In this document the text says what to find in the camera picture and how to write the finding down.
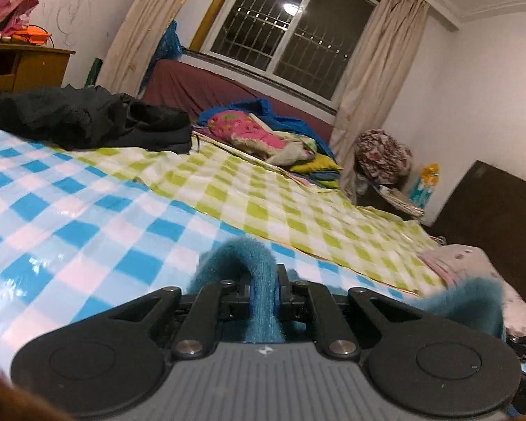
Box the teal fuzzy garment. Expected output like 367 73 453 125
195 237 506 343

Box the maroon sofa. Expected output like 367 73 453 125
141 59 336 145

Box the barred window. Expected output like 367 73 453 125
188 0 387 115

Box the dark wooden headboard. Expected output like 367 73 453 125
427 160 526 335

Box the orange cloth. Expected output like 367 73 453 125
8 24 54 47

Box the green bottle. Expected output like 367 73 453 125
84 58 103 89

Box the black jacket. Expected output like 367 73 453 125
0 85 194 155

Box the green checked bed sheet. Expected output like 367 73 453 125
55 138 449 295

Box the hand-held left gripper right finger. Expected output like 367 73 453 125
275 264 422 359

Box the floral cloth bundle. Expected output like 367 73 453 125
355 129 414 186

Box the wooden desk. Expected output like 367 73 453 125
0 41 76 97

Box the yellow folded cloth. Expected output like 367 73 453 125
289 153 345 181

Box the blue checked bed sheet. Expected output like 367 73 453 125
0 128 448 373

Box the stack of papers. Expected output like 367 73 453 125
377 184 426 221

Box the blue plastic bag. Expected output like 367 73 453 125
147 20 186 85

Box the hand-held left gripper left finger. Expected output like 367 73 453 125
107 277 251 357

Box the beige curtain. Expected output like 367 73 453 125
97 0 247 97
329 0 431 194

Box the colourful bedding pile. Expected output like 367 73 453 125
196 98 337 161

